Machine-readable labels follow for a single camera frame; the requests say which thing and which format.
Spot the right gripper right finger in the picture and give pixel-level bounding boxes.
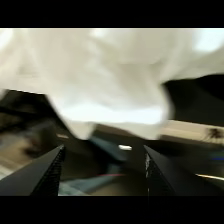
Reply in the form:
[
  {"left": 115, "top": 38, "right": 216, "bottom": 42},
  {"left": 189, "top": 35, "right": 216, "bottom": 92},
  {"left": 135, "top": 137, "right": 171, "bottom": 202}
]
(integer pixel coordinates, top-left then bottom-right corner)
[{"left": 143, "top": 144, "right": 224, "bottom": 197}]

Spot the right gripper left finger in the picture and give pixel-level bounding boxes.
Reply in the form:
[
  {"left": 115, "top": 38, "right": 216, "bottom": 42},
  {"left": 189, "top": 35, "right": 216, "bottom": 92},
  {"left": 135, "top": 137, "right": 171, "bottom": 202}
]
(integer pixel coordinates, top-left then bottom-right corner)
[{"left": 0, "top": 144, "right": 66, "bottom": 197}]

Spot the white T-shirt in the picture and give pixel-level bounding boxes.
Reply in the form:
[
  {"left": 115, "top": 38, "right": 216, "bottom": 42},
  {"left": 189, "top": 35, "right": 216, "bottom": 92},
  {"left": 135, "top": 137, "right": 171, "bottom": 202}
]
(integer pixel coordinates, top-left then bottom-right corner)
[{"left": 0, "top": 28, "right": 224, "bottom": 141}]

